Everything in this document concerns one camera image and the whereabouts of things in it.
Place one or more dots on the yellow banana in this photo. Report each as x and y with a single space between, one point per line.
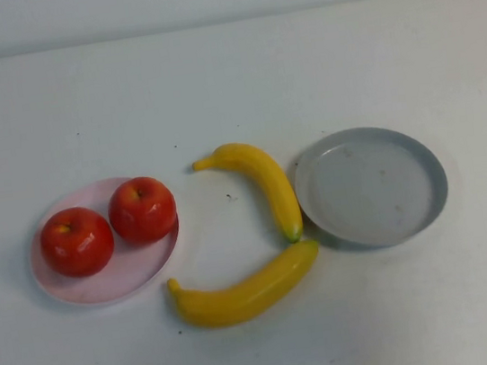
277 196
242 300

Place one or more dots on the red apple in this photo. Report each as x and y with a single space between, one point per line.
143 210
78 246

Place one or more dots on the grey round plate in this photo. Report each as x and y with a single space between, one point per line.
371 187

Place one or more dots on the pink round plate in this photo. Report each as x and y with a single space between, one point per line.
116 277

